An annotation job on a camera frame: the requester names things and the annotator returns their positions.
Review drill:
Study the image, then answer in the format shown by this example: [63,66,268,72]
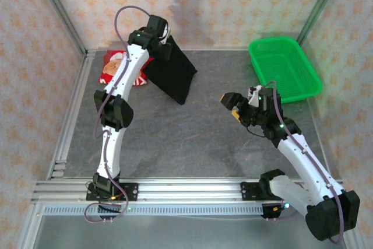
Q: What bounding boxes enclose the red printed t-shirt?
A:
[98,50,155,86]

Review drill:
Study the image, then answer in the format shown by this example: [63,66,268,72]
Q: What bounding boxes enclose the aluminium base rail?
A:
[30,177,350,204]

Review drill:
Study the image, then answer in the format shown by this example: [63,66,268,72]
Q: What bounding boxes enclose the black t-shirt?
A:
[145,34,198,106]

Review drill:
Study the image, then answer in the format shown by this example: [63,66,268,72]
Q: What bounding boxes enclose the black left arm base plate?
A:
[86,183,139,202]

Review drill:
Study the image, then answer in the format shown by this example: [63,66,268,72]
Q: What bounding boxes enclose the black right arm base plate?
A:
[240,181,293,202]

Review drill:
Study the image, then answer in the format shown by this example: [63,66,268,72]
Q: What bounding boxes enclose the green plastic basket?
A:
[248,36,323,104]

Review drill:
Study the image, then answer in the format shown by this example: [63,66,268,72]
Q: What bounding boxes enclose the aluminium corner post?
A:
[30,0,88,56]
[296,0,346,45]

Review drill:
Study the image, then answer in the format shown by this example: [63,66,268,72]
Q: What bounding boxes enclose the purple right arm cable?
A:
[262,79,346,246]

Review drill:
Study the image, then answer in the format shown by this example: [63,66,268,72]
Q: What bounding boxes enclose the slotted grey cable duct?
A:
[43,204,265,217]

